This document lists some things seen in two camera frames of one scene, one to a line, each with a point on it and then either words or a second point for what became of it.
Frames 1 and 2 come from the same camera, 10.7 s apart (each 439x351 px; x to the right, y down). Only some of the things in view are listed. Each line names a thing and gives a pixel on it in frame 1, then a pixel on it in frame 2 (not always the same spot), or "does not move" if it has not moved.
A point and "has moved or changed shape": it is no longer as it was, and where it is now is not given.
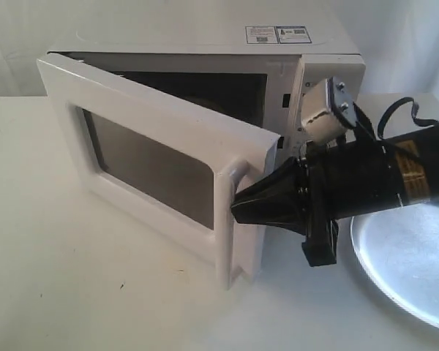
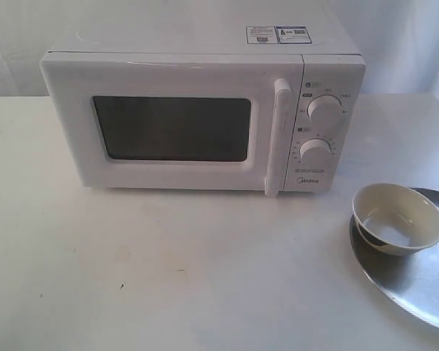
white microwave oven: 176,164 has moved or changed shape
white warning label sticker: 261,35 does not move
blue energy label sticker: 293,34 does not move
